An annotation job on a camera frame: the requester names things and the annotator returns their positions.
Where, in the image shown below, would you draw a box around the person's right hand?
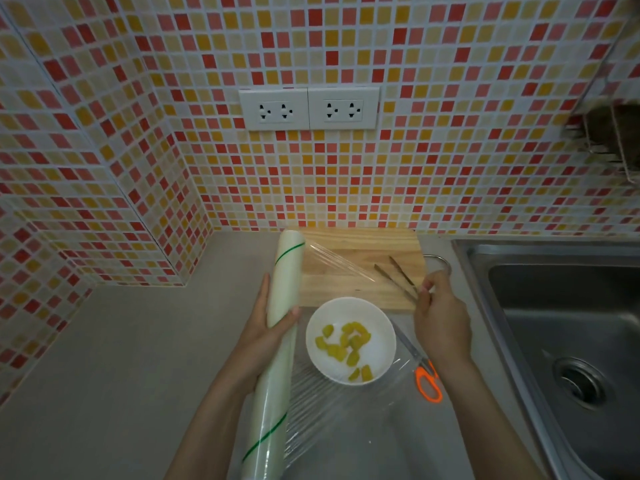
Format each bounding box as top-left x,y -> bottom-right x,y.
413,270 -> 473,371

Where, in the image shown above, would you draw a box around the clear cling film sheet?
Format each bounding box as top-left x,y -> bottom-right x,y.
282,242 -> 434,470

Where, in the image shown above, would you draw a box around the stainless steel sink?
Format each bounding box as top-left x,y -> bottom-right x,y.
451,237 -> 640,480

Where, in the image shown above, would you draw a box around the person's left hand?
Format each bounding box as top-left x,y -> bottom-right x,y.
227,273 -> 302,395

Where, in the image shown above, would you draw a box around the metal wire rack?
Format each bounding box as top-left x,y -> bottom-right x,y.
564,22 -> 640,185

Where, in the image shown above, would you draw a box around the pile of yellow fruit pieces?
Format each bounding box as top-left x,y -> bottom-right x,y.
314,321 -> 375,383

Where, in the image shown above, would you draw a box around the white bowl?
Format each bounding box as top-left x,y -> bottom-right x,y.
305,297 -> 398,387

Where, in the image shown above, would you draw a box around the metal tongs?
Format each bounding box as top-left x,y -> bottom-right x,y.
373,256 -> 420,304

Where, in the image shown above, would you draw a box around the white wall socket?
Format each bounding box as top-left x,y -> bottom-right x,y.
238,88 -> 310,132
308,86 -> 381,131

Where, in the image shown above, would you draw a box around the cling film roll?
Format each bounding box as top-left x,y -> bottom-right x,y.
240,230 -> 307,480

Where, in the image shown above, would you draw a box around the person's right forearm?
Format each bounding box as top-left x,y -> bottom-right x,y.
436,359 -> 547,480

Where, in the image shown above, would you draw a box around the person's left forearm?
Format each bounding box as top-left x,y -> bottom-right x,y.
164,367 -> 265,480

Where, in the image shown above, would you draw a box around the orange handled scissors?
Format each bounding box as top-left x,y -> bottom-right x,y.
392,322 -> 444,404

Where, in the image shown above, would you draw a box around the metal sink drain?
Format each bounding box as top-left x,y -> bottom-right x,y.
552,357 -> 609,409

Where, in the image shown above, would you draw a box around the wooden cutting board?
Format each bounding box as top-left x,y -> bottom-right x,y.
295,227 -> 452,312

